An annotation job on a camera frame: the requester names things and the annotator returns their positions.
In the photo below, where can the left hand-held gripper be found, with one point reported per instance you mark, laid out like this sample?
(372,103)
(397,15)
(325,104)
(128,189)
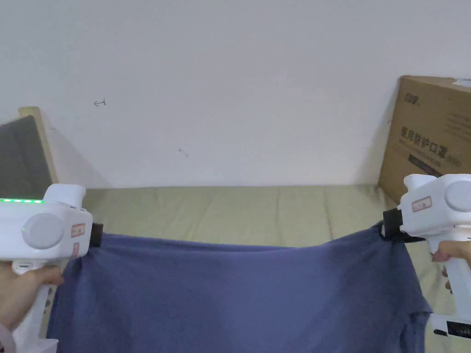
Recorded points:
(40,228)

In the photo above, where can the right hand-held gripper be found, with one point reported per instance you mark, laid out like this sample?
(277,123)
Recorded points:
(438,206)

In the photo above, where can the dark blue shirt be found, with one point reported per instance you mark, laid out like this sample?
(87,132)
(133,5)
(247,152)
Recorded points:
(228,294)

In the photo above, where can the person's right hand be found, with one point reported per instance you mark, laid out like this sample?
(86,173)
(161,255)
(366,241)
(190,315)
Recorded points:
(456,252)

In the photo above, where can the person's left hand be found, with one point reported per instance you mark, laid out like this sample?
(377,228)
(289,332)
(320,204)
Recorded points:
(18,290)

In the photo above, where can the white and black device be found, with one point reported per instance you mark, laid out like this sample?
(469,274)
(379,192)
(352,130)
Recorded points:
(450,329)

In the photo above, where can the brown cardboard carton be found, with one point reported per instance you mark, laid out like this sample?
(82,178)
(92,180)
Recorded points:
(427,139)

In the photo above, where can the bed with pale green sheet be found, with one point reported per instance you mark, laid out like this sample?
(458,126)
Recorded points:
(228,213)

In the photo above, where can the grey padded headboard, wooden frame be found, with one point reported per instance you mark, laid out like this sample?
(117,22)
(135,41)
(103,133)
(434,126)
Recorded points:
(20,158)

